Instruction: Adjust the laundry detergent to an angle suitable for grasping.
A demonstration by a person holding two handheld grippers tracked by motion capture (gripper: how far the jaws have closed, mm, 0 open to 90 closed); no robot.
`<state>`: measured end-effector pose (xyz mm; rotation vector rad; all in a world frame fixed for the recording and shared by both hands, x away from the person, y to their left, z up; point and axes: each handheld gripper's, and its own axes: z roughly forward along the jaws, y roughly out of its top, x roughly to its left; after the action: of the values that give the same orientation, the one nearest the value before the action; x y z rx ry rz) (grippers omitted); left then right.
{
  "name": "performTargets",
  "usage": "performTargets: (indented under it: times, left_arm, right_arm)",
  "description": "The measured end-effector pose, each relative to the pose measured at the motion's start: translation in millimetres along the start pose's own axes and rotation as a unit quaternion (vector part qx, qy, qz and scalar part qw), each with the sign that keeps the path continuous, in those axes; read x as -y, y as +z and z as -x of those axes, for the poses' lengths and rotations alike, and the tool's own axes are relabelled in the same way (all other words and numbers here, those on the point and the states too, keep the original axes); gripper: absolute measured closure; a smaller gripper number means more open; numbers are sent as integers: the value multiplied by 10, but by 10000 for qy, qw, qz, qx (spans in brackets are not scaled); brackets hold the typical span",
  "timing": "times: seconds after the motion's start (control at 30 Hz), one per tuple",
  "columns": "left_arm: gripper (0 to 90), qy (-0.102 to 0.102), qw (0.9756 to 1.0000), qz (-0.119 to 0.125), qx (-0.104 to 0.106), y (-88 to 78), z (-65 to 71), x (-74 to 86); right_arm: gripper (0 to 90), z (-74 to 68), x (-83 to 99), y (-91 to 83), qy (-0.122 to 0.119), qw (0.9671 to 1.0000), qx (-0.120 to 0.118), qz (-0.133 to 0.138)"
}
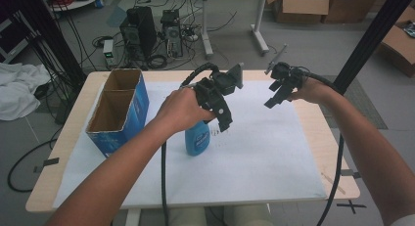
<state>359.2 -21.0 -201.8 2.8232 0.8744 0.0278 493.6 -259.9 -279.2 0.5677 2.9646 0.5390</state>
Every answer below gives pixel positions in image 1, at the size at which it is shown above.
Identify person's left hand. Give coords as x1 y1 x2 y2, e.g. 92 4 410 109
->
153 86 217 136

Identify brown cardboard box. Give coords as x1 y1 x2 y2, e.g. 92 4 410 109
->
378 5 415 78
266 0 330 24
321 0 383 24

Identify black computer tower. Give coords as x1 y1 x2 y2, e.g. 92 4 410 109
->
118 5 158 63
160 9 184 60

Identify person's right hand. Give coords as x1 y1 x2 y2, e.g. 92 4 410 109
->
287 76 338 106

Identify white desk with legs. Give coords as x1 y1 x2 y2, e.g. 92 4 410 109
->
196 0 299 60

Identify white power supply box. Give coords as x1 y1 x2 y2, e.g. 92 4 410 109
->
102 38 117 68

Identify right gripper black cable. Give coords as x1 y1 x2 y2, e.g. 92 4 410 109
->
302 68 346 226

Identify white cloth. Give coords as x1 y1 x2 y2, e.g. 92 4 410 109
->
0 62 52 122

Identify white table mat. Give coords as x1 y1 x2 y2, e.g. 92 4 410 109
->
52 80 328 209

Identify blue spray bottle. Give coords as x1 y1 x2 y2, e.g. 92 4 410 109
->
184 120 211 157

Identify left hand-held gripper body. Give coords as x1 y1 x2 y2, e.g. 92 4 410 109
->
194 62 245 122

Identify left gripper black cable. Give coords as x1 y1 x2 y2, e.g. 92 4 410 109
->
160 62 220 226

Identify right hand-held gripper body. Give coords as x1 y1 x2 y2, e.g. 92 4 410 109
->
269 61 306 97

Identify black metal stand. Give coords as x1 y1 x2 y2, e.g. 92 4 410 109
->
332 0 415 96
13 0 88 90

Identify black floor cable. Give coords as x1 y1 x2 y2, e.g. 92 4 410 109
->
7 137 59 193

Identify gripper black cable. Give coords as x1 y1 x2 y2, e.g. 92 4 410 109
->
160 62 220 226
302 68 346 226

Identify blue cardboard box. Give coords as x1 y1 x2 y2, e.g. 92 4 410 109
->
85 68 151 158

